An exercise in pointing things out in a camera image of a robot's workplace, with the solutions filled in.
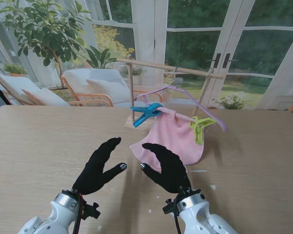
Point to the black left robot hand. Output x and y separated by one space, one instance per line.
95 170

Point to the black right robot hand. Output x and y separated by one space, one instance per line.
168 170

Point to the pink square towel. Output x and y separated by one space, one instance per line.
171 136

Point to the green clothes peg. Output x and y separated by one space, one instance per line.
199 131

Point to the blue clothes peg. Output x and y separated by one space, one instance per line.
149 112

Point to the pink clothes hanger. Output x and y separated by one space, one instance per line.
197 104

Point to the white paper scrap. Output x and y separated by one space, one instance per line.
99 228

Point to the wooden drying rack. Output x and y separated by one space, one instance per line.
149 64

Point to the printed garden room backdrop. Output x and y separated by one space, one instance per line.
197 34

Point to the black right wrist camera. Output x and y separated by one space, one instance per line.
169 207

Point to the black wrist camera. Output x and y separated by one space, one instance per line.
169 207
91 211

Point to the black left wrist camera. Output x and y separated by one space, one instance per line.
91 211

